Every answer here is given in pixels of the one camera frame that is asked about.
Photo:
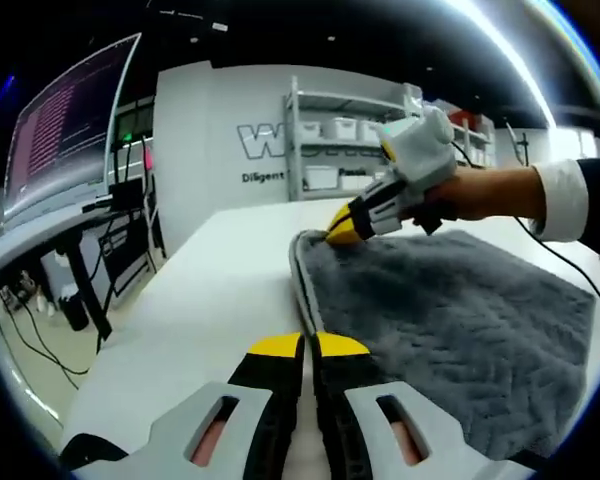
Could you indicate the silver framed desk monitor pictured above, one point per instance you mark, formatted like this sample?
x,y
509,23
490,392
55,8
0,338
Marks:
x,y
70,135

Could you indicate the long white light strip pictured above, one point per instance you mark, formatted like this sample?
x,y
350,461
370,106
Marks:
x,y
510,50

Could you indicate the black desktop box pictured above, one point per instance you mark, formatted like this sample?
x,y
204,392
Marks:
x,y
125,192

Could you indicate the grey towel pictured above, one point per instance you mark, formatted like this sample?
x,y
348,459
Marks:
x,y
455,325

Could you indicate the grey metal storage shelf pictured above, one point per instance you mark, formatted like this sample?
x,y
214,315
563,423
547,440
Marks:
x,y
293,150

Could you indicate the black tripod stand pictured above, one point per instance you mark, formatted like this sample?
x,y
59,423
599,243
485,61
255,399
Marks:
x,y
522,145

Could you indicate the row of white storage boxes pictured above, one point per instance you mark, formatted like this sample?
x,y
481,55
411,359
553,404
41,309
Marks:
x,y
340,127

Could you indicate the person's right hand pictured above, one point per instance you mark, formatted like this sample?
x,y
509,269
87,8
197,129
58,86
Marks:
x,y
475,195

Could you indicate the grey computer desk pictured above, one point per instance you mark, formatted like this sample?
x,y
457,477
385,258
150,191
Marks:
x,y
30,245

